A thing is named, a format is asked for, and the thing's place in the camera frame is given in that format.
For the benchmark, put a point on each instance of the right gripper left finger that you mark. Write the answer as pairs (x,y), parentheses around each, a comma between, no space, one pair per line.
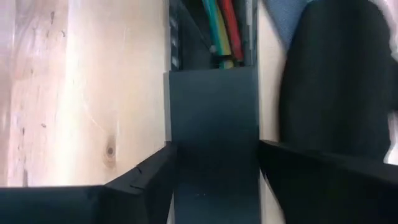
(93,205)

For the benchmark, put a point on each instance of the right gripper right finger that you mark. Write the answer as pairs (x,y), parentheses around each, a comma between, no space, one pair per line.
(335,193)

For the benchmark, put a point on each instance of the black work glove grey cuff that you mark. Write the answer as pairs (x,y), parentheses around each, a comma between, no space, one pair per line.
(335,77)

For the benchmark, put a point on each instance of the black raceway cover strip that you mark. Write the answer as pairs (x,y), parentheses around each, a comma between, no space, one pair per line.
(214,124)

